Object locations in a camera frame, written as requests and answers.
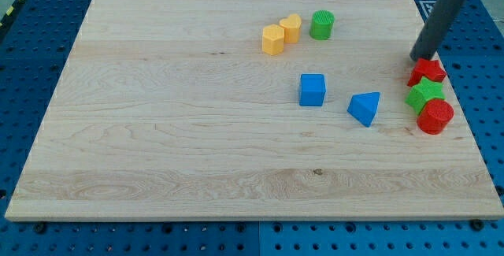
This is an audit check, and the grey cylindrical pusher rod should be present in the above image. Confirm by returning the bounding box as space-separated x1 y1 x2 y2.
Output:
409 0 465 61

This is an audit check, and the red star block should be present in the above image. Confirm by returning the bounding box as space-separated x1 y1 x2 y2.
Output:
407 58 447 87

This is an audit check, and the green star block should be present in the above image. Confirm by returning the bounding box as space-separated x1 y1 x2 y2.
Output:
405 77 445 115

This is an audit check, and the red cylinder block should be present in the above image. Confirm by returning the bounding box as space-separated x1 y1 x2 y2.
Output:
417 98 454 135

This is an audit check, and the green cylinder block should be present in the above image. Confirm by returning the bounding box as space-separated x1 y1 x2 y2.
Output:
309 10 335 40

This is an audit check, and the blue triangle block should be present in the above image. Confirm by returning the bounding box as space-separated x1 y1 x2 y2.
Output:
347 92 380 128

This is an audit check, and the yellow heart block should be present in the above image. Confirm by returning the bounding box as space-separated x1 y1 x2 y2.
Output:
279 13 302 43

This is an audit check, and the blue cube block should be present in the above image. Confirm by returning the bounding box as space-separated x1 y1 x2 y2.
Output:
298 73 326 106

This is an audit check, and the yellow hexagon block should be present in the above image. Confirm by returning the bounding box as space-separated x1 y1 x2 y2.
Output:
261 24 284 55

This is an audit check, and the wooden board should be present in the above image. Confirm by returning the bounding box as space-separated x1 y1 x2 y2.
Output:
6 0 503 222

